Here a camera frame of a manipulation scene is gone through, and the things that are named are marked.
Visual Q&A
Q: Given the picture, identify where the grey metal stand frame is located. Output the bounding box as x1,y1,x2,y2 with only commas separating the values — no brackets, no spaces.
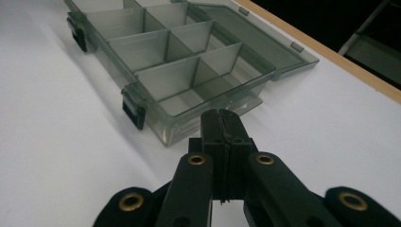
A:
338,0,401,90

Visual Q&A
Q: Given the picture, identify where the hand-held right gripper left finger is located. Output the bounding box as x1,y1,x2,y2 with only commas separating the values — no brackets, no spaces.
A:
188,108,229,201

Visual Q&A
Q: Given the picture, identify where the transparent grey compartment storage box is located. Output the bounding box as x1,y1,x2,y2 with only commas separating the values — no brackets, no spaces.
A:
63,0,321,148

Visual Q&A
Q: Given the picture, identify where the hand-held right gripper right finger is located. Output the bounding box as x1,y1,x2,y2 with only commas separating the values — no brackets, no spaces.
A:
219,109,258,202

